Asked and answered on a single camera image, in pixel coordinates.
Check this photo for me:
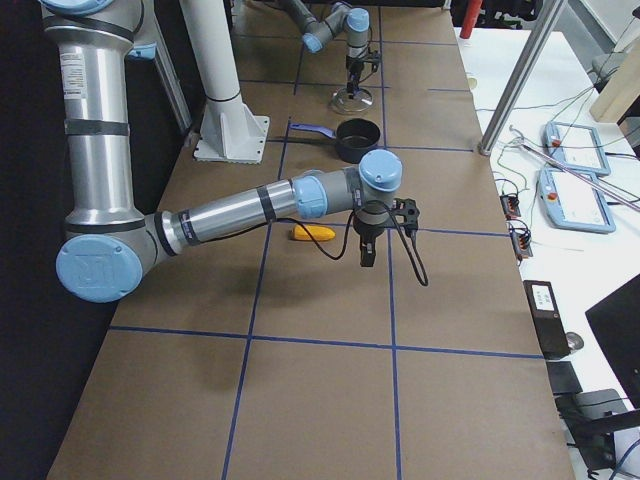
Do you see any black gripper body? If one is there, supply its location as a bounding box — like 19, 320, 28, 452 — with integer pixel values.
353, 217, 386, 245
346, 56, 364, 80

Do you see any glass pot lid blue knob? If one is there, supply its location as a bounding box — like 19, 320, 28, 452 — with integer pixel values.
330, 87, 374, 115

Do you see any yellow corn cob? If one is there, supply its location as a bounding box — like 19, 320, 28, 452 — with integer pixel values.
290, 224, 336, 242

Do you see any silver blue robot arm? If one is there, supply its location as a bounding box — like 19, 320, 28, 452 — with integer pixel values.
279, 1, 380, 108
39, 1, 409, 303

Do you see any dark blue saucepan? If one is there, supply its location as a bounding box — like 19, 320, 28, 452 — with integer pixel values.
290, 118, 381, 164

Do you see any red cylinder object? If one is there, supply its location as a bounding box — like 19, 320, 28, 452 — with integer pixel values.
460, 0, 482, 40

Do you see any orange connector board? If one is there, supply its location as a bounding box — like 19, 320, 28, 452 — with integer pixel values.
500, 194, 521, 219
509, 227, 533, 261

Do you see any black power adapter box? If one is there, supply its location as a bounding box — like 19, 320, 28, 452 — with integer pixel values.
523, 280, 570, 360

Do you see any near teach pendant tablet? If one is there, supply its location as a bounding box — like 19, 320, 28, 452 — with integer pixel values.
538, 167, 616, 234

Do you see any teach pendant tablet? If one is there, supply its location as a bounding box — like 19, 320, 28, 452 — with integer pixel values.
542, 121, 611, 177
538, 167, 616, 234

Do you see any far teach pendant tablet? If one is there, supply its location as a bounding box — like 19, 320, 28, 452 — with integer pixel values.
542, 121, 611, 177

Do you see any black monitor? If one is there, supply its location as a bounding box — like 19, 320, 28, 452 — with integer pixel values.
586, 279, 640, 407

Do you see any black monitor stand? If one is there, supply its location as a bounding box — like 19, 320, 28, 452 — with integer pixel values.
546, 361, 639, 478

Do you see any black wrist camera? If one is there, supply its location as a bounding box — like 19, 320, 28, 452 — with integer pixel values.
362, 50, 381, 73
391, 198, 420, 240

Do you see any black camera cable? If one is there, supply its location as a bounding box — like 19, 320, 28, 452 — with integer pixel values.
272, 199, 430, 287

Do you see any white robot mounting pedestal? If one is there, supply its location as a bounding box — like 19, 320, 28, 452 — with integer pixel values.
180, 0, 270, 164

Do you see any aluminium frame post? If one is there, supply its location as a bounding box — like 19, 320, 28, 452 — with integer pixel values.
478, 0, 568, 156

